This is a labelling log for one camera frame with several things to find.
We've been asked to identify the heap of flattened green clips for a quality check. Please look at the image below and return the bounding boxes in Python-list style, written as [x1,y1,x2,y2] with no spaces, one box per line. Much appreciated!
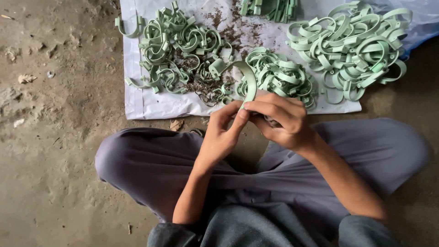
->
[236,46,319,110]

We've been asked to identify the person's grey trousers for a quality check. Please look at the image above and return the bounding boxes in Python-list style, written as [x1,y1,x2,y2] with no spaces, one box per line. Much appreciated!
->
[95,117,431,247]

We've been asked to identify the pile of large green clips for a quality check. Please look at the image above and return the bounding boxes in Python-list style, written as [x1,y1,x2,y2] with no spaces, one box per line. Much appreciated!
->
[286,0,413,105]

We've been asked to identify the pile of small green clips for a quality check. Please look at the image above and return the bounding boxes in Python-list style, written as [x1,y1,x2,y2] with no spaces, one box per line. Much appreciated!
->
[124,1,238,105]

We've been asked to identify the brown shavings debris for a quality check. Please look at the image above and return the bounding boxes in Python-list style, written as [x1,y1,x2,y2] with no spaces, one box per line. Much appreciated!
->
[173,0,266,106]

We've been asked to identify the person's right hand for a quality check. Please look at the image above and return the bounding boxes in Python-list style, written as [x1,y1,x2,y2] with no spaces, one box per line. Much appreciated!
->
[243,93,320,153]

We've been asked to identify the single open green clip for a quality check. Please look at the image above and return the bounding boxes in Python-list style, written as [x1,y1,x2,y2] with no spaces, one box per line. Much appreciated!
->
[115,15,143,39]

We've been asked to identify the person's dark grey shirt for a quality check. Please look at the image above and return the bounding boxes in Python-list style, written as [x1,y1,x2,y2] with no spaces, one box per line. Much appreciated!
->
[147,202,402,247]

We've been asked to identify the green plastic pipe clip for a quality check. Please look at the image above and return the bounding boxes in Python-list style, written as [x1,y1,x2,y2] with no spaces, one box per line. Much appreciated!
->
[209,58,258,111]

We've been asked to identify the white plastic sheet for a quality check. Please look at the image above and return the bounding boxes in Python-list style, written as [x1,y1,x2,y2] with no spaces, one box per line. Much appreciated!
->
[119,0,363,121]

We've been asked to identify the clear blue plastic bag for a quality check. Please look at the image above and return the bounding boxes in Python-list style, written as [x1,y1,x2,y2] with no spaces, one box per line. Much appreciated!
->
[346,0,439,62]

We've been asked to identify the person's left hand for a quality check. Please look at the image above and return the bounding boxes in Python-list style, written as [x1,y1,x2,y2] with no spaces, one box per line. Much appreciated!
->
[202,101,251,168]

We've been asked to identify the bunch of straight green clips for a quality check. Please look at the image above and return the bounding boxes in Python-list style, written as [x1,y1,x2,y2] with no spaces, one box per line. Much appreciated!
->
[240,0,300,24]

